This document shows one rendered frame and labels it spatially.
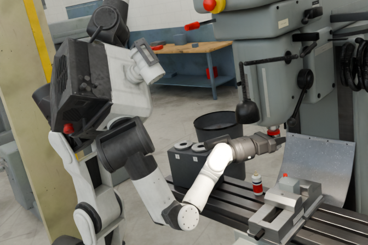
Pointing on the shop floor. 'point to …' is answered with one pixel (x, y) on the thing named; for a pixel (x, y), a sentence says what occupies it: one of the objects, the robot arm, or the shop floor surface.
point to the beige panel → (15, 96)
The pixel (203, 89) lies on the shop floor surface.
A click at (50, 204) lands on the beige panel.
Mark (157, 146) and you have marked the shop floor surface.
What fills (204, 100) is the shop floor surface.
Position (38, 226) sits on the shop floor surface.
